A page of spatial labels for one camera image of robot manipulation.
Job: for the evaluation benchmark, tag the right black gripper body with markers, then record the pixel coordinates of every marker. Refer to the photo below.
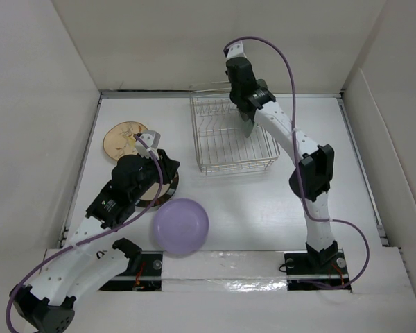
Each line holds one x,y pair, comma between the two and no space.
233,96

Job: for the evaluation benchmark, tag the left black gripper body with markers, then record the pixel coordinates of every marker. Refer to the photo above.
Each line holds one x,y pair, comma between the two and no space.
151,175

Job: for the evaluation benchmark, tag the teal rectangular ceramic plate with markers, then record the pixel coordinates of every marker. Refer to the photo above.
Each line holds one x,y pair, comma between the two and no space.
247,127

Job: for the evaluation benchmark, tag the teal round plate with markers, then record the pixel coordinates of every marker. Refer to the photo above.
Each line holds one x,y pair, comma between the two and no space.
262,84

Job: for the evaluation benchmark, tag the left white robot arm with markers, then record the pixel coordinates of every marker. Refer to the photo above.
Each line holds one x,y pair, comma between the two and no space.
47,297

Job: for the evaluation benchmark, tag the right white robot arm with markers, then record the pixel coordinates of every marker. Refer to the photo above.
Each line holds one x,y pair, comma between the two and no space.
313,172

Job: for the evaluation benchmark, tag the tan floral round plate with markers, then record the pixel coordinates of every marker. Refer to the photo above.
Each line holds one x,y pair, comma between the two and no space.
120,141

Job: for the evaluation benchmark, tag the black mosaic rimmed plate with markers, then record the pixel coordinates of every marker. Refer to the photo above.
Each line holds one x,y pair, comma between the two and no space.
167,192

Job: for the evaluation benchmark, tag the purple plastic plate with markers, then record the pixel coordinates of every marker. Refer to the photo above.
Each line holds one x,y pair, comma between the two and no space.
181,226

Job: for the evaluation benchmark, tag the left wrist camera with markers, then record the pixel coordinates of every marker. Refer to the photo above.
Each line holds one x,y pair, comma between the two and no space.
146,143

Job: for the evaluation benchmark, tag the metal wire dish rack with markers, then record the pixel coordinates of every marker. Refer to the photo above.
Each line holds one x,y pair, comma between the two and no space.
218,133

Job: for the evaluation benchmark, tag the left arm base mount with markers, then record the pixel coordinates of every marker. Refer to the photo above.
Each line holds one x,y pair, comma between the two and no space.
143,274

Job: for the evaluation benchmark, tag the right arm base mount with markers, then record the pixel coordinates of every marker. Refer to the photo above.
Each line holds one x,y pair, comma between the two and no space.
298,269

